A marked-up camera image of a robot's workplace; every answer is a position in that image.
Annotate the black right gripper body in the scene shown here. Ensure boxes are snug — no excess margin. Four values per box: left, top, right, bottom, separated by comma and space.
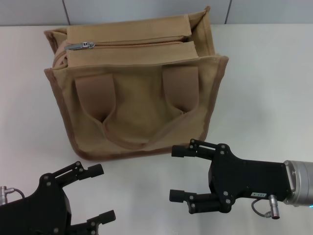
209, 144, 296, 212

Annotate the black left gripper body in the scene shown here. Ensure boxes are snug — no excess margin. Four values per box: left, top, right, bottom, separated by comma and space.
0, 172, 73, 235

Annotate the khaki canvas food bag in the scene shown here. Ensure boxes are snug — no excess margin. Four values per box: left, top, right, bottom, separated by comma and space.
44, 6, 229, 162

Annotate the silver metal zipper pull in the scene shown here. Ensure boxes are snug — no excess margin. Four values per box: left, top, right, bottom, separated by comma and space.
65, 41, 96, 51

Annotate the right gripper cable with connectors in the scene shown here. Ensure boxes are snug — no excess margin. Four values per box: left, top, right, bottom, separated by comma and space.
253, 194, 277, 219

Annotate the gripper cable with connectors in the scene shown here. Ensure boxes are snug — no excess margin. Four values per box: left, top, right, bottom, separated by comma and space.
253, 194, 277, 219
0, 186, 26, 206

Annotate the left gripper cable with connectors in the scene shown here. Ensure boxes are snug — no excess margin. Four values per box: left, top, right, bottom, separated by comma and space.
0, 186, 26, 206

